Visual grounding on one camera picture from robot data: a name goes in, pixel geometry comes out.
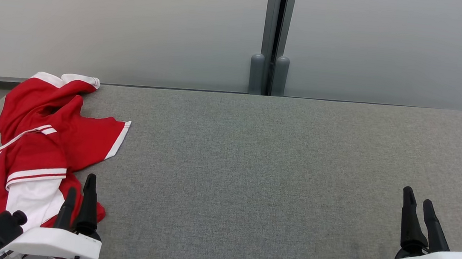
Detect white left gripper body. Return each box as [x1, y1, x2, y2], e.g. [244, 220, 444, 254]
[0, 222, 103, 259]

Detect grey cylindrical door stopper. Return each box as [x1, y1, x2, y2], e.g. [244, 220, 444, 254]
[271, 56, 290, 97]
[247, 53, 266, 95]

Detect red shorts white stripes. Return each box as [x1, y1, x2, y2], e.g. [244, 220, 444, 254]
[0, 66, 136, 179]

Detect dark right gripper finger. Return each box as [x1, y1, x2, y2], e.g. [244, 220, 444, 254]
[418, 199, 456, 255]
[397, 186, 435, 256]

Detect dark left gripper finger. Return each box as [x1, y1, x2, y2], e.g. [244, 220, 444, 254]
[74, 173, 108, 239]
[53, 186, 78, 231]

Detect grey partition frame post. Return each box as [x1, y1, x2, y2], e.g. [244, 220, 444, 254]
[256, 0, 297, 98]

